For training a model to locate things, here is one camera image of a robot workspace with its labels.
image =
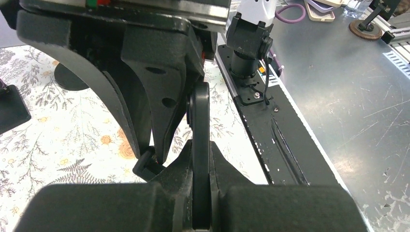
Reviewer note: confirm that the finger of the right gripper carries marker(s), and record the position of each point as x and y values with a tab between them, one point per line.
168	64
91	50

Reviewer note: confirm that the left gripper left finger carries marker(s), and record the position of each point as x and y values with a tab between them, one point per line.
161	205

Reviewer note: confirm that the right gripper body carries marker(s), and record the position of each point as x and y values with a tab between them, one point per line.
208	17

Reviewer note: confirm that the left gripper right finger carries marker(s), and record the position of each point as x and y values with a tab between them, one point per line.
238	205

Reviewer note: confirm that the black round-base stand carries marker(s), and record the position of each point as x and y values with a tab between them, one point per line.
67	80
147	166

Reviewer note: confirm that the black phone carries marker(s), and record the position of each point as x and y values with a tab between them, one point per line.
198	116

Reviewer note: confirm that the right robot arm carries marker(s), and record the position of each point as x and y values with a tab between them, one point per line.
247	34

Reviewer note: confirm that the phone cases on desk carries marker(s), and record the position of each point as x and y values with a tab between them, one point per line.
322	10

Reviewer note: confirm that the round wooden-base stand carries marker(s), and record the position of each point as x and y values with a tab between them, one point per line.
365	29

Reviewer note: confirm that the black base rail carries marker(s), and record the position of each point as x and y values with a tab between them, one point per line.
285	148

